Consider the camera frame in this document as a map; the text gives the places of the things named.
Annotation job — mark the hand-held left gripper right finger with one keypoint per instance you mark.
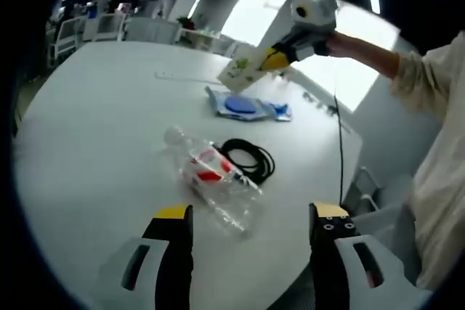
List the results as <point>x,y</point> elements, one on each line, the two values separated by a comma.
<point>363,273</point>

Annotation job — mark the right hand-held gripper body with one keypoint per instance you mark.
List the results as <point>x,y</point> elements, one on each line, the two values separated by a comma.
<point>316,16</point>

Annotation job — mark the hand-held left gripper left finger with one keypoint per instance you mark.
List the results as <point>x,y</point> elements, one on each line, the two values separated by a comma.
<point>149,273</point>

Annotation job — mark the white green paper card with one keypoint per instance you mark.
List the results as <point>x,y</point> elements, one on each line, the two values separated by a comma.
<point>239,70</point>

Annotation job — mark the blue pink packet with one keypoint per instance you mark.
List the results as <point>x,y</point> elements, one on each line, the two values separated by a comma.
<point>281,110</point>

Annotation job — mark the wet wipes pack blue lid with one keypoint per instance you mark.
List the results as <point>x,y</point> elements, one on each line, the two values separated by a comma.
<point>239,105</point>

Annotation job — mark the clear plastic bottle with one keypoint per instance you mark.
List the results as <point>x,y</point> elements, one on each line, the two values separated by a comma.
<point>214,179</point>

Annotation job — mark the tangle of small items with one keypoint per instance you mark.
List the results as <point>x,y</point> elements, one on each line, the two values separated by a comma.
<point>319,101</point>

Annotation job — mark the grey office chair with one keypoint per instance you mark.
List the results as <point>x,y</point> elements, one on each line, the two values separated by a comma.
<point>378,208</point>

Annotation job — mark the potted green plant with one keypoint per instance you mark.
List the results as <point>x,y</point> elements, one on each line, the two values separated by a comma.
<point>187,23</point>

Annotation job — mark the white table power strip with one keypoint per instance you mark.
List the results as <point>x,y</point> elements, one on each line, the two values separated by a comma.
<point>181,76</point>

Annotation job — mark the person's cream top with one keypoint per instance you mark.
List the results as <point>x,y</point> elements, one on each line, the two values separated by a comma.
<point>443,179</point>

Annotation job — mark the grey chair back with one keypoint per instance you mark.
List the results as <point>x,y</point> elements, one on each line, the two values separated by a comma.
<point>152,30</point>

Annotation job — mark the white table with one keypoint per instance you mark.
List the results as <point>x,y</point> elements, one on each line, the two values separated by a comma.
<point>109,125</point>

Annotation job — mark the white mesh chair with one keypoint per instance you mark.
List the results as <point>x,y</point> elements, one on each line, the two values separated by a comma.
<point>69,36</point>
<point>109,27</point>

